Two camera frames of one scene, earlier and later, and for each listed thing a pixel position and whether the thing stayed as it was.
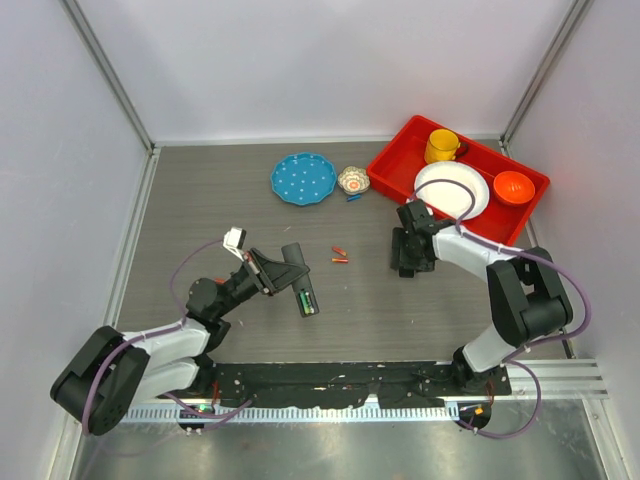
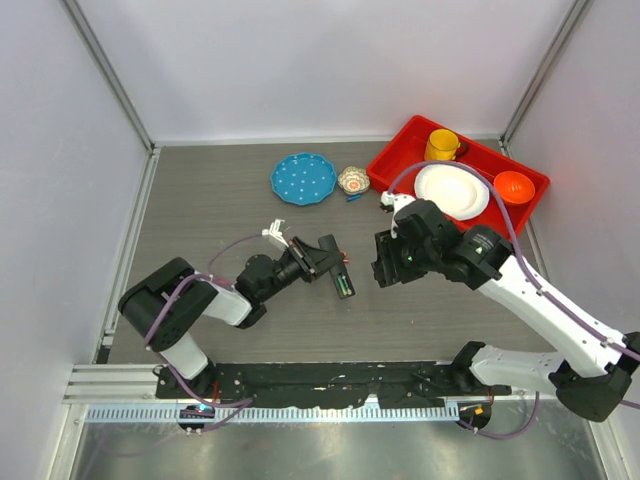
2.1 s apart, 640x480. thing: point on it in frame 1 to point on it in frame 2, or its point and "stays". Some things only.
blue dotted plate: x=303 y=179 stays
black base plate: x=342 y=384 stays
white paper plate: x=451 y=201 stays
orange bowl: x=513 y=187 stays
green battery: x=304 y=302 to x=342 y=284
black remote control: x=303 y=289 to x=340 y=275
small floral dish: x=353 y=180 stays
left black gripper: x=276 y=274 to x=312 y=262
